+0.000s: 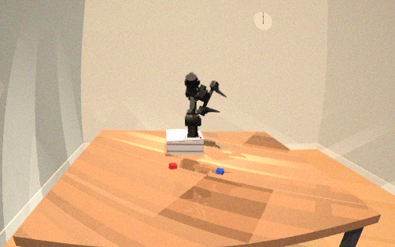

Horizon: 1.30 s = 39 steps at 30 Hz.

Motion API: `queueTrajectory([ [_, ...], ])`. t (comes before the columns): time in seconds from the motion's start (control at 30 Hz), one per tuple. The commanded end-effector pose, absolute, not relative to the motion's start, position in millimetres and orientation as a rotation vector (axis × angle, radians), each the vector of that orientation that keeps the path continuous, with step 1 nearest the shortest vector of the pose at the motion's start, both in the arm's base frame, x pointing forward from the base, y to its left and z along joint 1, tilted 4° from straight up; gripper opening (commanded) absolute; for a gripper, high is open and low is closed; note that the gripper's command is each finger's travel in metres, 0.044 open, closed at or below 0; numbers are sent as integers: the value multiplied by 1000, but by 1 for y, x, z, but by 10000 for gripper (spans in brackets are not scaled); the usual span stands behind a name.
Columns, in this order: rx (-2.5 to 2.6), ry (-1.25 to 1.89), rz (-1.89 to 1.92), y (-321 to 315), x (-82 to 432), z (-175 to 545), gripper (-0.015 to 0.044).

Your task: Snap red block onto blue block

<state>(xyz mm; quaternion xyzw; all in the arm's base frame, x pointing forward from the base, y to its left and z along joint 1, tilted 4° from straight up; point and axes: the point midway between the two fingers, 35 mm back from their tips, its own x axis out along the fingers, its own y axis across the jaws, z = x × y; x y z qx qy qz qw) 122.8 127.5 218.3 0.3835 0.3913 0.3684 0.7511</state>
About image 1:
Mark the blue block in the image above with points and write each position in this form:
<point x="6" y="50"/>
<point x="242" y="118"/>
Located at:
<point x="219" y="171"/>

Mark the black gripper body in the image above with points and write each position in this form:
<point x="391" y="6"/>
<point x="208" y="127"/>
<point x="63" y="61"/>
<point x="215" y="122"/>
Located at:
<point x="206" y="98"/>

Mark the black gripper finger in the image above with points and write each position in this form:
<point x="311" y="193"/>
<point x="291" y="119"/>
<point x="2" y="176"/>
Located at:
<point x="207" y="109"/>
<point x="217" y="89"/>

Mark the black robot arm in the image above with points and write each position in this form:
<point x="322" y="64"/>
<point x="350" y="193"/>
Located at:
<point x="192" y="118"/>

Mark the red block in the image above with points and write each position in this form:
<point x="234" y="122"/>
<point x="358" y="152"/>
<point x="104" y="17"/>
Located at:
<point x="173" y="166"/>

